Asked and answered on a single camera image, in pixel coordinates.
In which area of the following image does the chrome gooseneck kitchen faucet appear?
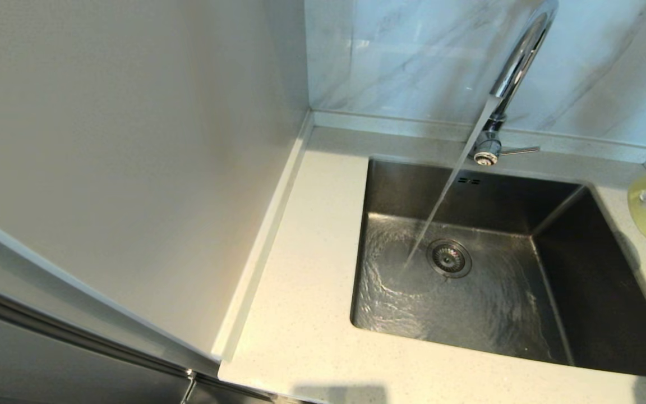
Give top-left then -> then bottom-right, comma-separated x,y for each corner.
472,0 -> 559,167

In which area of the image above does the stainless steel sink basin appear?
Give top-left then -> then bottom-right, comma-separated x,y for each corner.
350,157 -> 646,378

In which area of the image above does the round metal drain strainer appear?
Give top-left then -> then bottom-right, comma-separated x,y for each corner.
426,240 -> 473,279

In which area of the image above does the tall glossy grey cabinet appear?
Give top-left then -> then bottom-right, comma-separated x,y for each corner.
0,0 -> 312,404

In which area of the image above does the long metal cabinet handle rail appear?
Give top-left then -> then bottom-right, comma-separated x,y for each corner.
0,274 -> 279,404

